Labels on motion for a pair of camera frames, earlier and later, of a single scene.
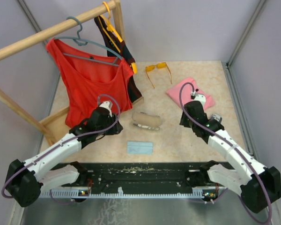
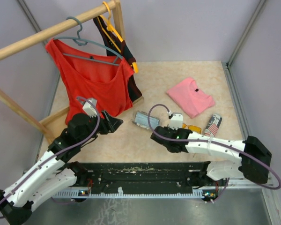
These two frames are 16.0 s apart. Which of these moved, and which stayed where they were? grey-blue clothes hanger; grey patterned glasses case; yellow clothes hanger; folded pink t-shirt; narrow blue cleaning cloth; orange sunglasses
Moved: orange sunglasses; narrow blue cleaning cloth
Stayed: grey patterned glasses case; yellow clothes hanger; folded pink t-shirt; grey-blue clothes hanger
